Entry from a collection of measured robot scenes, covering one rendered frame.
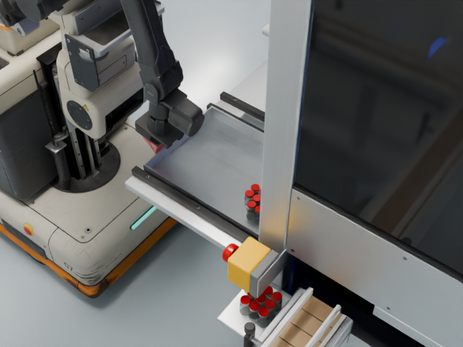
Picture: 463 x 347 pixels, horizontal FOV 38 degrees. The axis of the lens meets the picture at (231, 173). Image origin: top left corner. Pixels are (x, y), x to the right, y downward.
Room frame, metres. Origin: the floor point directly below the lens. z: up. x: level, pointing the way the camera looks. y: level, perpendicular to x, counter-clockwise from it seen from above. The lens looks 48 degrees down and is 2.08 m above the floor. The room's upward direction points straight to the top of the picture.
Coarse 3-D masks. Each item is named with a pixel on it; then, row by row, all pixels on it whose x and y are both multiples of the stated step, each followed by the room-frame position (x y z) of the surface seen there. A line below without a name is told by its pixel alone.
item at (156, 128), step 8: (136, 120) 1.12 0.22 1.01; (144, 120) 1.12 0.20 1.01; (152, 120) 1.08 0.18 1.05; (160, 120) 1.08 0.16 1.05; (144, 128) 1.10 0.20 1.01; (152, 128) 1.09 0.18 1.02; (160, 128) 1.08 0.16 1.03; (168, 128) 1.09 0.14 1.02; (176, 128) 1.11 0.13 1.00; (152, 136) 1.08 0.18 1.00; (160, 136) 1.08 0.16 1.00; (168, 136) 1.08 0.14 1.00; (176, 136) 1.09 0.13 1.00; (168, 144) 1.06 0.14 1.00
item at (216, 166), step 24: (216, 120) 1.26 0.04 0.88; (192, 144) 1.17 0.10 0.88; (216, 144) 1.17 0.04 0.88; (240, 144) 1.17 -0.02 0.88; (144, 168) 1.07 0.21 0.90; (168, 168) 1.09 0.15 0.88; (192, 168) 1.09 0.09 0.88; (216, 168) 1.09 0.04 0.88; (240, 168) 1.09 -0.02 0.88; (192, 192) 1.01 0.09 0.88; (216, 192) 1.01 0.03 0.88; (240, 192) 1.01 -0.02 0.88; (240, 216) 0.94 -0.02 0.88
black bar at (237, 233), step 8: (136, 168) 1.07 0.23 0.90; (136, 176) 1.06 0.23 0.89; (144, 176) 1.05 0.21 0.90; (152, 176) 1.05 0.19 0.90; (152, 184) 1.03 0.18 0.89; (160, 184) 1.02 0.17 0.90; (168, 192) 1.00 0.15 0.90; (176, 192) 1.00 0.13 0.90; (176, 200) 0.98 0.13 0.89; (184, 200) 0.97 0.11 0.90; (192, 200) 0.97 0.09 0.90; (192, 208) 0.95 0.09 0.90; (200, 208) 0.95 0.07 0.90; (200, 216) 0.94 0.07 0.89; (208, 216) 0.93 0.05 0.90; (216, 216) 0.93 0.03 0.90; (216, 224) 0.91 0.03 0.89; (224, 224) 0.90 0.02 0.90; (232, 224) 0.91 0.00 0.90; (232, 232) 0.89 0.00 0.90; (240, 232) 0.88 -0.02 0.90; (240, 240) 0.87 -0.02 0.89
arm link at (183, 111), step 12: (180, 84) 1.12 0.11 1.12; (156, 96) 1.05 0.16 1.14; (168, 96) 1.08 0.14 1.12; (180, 96) 1.08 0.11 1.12; (180, 108) 1.05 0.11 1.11; (192, 108) 1.06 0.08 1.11; (168, 120) 1.06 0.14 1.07; (180, 120) 1.04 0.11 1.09; (192, 120) 1.03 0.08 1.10; (192, 132) 1.04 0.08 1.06
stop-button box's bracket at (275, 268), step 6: (282, 252) 0.74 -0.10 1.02; (282, 258) 0.74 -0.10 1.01; (276, 264) 0.72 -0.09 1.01; (282, 264) 0.74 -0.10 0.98; (270, 270) 0.71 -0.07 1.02; (276, 270) 0.73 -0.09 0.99; (264, 276) 0.69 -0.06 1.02; (270, 276) 0.71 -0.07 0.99; (276, 276) 0.73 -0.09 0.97; (258, 282) 0.68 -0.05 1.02; (264, 282) 0.69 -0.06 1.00; (270, 282) 0.71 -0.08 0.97; (258, 288) 0.68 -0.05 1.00; (264, 288) 0.69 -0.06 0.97; (258, 294) 0.68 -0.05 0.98
